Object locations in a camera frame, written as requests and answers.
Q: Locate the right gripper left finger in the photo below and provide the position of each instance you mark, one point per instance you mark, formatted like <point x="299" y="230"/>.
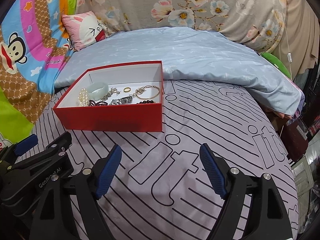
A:
<point x="105" y="169"/>

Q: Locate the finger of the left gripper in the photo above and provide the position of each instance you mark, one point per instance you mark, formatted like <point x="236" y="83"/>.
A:
<point x="25" y="145"/>
<point x="61" y="144"/>

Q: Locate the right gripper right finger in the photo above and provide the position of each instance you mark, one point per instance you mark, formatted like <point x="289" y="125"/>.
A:
<point x="216" y="169"/>

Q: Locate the silver wristwatch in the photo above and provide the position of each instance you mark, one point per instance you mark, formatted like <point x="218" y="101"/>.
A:
<point x="122" y="101"/>

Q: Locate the red jewelry box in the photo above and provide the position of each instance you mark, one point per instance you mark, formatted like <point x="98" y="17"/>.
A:
<point x="77" y="112"/>

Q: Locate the pale green jade bangle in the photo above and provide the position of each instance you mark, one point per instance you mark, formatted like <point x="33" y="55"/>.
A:
<point x="97" y="90"/>

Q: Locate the thin gold bangle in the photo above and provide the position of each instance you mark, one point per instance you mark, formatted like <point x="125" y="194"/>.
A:
<point x="147" y="92"/>

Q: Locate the cartoon monkey quilt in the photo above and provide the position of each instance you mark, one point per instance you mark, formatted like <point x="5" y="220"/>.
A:
<point x="35" y="46"/>

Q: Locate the light blue blanket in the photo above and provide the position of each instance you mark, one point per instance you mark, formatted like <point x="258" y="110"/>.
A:
<point x="188" y="54"/>

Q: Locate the pink rabbit pillow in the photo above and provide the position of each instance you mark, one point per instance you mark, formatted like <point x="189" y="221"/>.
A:
<point x="84" y="29"/>

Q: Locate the green plush toy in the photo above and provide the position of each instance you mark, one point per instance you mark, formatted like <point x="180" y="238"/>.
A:
<point x="277" y="63"/>

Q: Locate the beige curtain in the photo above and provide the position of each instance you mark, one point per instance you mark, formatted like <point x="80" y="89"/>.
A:
<point x="299" y="46"/>

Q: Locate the grey floral duvet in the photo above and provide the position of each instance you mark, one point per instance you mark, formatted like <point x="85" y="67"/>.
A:
<point x="258" y="24"/>

